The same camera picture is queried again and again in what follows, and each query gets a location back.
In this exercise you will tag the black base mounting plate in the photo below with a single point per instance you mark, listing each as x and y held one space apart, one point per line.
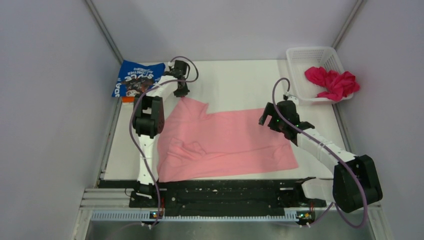
220 198

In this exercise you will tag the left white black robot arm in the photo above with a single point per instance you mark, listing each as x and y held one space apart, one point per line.
147 121

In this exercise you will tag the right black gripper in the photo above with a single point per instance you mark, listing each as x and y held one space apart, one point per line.
269 110

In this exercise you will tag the blue printed folded t-shirt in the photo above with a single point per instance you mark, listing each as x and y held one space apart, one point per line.
134 78

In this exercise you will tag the white plastic laundry basket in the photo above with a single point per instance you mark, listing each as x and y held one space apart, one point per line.
299 59

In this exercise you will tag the magenta crumpled t-shirt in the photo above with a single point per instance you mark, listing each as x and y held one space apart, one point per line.
337 85

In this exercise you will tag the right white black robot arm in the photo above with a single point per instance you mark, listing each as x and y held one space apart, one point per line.
355 181

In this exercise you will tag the pink t-shirt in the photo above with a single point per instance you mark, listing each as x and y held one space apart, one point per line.
197 144

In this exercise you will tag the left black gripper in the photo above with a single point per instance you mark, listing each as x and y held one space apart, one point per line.
183 93

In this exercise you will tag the aluminium front rail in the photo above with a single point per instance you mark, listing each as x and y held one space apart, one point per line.
113 204

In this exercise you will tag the orange folded t-shirt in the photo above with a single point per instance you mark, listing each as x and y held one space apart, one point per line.
128 99

